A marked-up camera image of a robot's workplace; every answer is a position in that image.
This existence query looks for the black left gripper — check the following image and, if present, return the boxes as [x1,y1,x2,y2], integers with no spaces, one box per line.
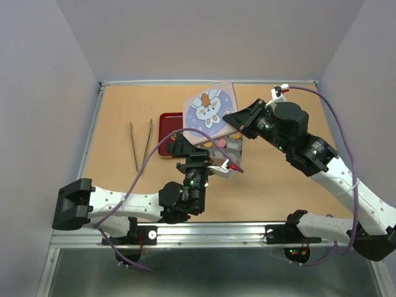
[169,133,218,213]

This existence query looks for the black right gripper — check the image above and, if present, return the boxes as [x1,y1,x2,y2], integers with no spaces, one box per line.
[225,97,291,153]

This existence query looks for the square cookie tin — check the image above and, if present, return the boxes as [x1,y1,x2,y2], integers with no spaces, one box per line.
[199,132,243,165]

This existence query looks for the pink round cookie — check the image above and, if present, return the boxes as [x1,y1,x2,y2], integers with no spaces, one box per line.
[217,139,226,148]

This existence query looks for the silver tin lid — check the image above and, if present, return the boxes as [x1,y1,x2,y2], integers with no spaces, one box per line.
[183,81,238,145]

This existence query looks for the silver metal tongs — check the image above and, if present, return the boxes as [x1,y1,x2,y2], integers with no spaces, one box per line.
[129,119,153,173]

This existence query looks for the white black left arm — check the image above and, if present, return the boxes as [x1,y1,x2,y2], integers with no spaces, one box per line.
[52,133,212,244]

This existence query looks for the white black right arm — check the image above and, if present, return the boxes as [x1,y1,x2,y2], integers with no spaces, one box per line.
[223,99,395,261]

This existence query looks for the red rectangular tray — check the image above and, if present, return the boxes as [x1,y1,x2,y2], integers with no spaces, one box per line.
[158,113,183,158]

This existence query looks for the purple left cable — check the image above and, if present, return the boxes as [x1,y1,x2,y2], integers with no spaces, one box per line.
[94,127,245,272]

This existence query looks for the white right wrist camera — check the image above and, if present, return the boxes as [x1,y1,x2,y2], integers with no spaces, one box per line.
[265,84,290,109]

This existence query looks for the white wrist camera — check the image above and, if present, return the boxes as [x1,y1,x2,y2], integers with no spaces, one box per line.
[207,159,238,179]
[265,84,290,109]

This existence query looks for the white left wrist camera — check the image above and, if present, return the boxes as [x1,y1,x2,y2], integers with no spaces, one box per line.
[207,159,238,179]

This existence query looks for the aluminium front rail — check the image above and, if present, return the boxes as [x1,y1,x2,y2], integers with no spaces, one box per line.
[51,220,350,248]

